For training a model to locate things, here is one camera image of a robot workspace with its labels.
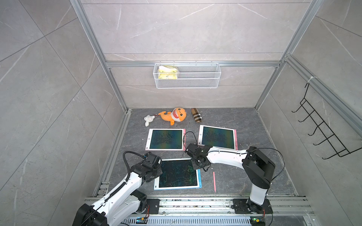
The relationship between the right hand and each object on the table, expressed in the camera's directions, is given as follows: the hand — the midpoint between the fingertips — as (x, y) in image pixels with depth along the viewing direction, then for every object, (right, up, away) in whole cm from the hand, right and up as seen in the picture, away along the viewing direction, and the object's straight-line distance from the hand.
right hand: (197, 165), depth 89 cm
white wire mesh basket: (-8, +62, +12) cm, 63 cm away
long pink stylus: (+10, -8, -7) cm, 14 cm away
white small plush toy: (-36, +30, +19) cm, 51 cm away
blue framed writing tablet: (-12, -4, -4) cm, 13 cm away
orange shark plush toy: (-13, +33, +17) cm, 39 cm away
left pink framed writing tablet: (-22, +15, +12) cm, 29 cm away
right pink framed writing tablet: (+16, +17, +13) cm, 27 cm away
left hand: (-23, -1, -4) cm, 24 cm away
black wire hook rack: (+59, +17, -28) cm, 68 cm away
